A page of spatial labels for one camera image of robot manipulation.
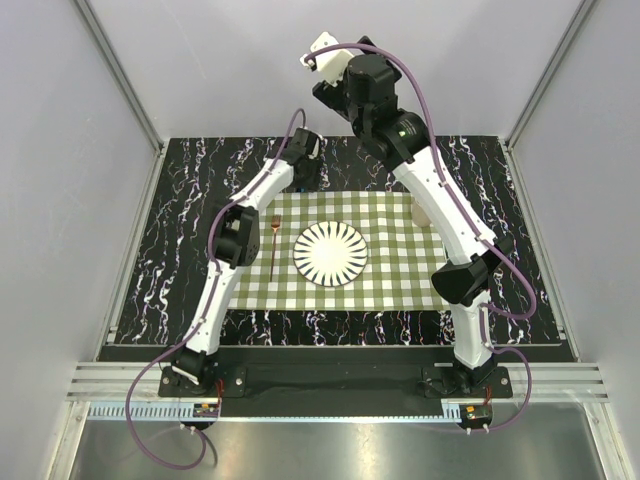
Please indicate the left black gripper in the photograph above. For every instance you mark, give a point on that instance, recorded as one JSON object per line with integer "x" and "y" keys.
{"x": 311, "y": 182}

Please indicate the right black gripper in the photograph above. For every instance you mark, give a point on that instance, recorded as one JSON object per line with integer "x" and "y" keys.
{"x": 331, "y": 95}

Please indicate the brown wooden fork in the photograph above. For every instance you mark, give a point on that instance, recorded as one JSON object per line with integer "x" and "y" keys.
{"x": 276, "y": 221}

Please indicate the green checkered cloth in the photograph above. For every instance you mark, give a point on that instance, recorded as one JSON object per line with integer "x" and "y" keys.
{"x": 401, "y": 256}

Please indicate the white blue striped plate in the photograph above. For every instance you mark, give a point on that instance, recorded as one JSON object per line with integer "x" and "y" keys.
{"x": 330, "y": 254}

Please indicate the beige paper cup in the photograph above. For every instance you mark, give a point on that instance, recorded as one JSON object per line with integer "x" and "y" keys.
{"x": 418, "y": 215}

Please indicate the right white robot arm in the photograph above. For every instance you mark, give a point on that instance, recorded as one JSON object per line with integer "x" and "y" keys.
{"x": 409, "y": 152}

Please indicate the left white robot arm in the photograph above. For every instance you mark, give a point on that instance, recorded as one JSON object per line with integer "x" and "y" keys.
{"x": 233, "y": 245}

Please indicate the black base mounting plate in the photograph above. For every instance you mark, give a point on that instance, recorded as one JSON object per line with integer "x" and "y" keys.
{"x": 238, "y": 372}

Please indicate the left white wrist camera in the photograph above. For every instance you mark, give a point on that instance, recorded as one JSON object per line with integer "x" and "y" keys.
{"x": 316, "y": 148}

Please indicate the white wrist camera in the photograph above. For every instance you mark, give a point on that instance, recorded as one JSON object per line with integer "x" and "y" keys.
{"x": 330, "y": 65}
{"x": 316, "y": 148}

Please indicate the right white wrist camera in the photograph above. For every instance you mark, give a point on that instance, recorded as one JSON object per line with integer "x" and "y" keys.
{"x": 330, "y": 65}

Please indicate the right aluminium frame post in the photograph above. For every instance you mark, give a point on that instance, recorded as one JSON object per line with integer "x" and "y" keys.
{"x": 570, "y": 35}

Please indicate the aluminium frame post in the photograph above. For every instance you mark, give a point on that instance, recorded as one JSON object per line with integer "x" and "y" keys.
{"x": 107, "y": 52}
{"x": 570, "y": 35}

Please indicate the left aluminium frame post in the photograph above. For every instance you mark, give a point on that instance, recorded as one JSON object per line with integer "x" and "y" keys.
{"x": 107, "y": 52}

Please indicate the aluminium front rail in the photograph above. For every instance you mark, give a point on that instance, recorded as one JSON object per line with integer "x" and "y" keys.
{"x": 120, "y": 391}

